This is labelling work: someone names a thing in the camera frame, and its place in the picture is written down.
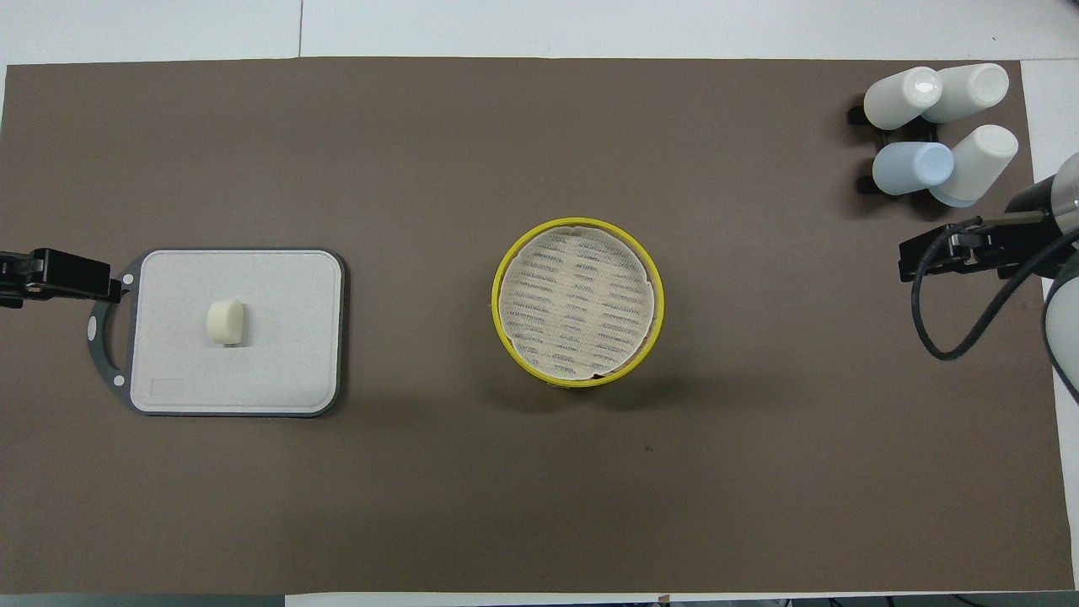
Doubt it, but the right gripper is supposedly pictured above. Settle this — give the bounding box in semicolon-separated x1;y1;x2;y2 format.
898;221;1055;283

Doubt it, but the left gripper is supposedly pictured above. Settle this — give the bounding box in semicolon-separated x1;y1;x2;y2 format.
0;247;121;309

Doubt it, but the white steamed bun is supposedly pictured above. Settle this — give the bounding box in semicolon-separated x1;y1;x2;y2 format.
207;298;246;346

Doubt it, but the yellow woven steamer lid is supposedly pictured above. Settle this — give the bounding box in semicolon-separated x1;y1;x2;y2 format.
491;218;665;389

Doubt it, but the light blue plastic cup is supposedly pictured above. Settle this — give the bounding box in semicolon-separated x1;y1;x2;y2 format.
872;142;955;197

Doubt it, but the white plastic cup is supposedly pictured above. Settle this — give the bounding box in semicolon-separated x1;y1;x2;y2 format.
923;63;1010;124
863;67;943;131
930;125;1019;208

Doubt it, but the black cup rack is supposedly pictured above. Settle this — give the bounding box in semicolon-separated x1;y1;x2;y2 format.
847;97;941;196

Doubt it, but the grey cutting board dark rim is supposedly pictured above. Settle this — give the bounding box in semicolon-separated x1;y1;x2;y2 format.
86;247;347;418

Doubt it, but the brown table mat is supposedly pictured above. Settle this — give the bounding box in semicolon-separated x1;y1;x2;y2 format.
0;56;1076;595

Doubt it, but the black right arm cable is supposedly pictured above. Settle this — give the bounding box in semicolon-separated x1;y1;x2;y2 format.
910;215;1079;362

